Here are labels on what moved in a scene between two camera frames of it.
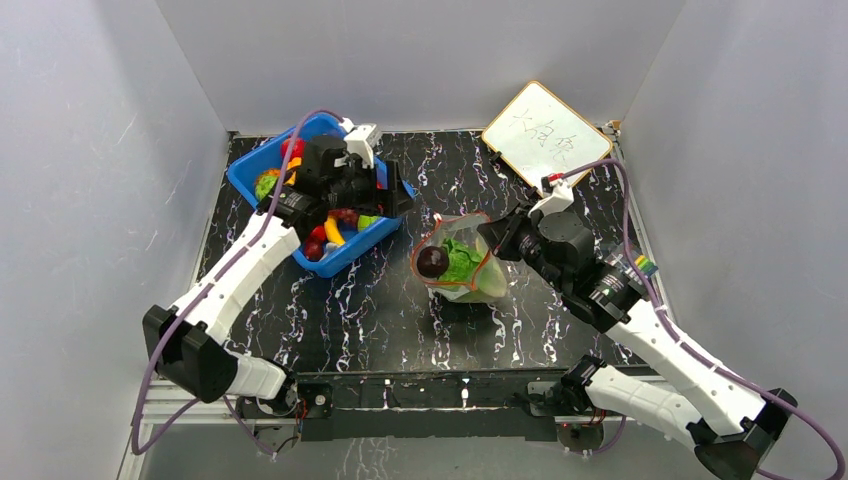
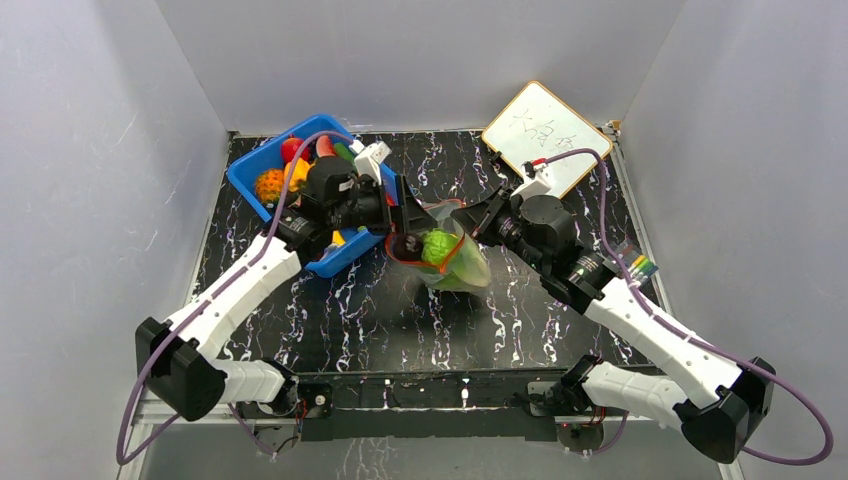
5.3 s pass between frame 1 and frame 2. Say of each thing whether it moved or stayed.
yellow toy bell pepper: stayed
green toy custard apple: moved
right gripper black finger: moved
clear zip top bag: moved
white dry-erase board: stayed
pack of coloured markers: stayed
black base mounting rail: stayed
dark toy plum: moved
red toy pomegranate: stayed
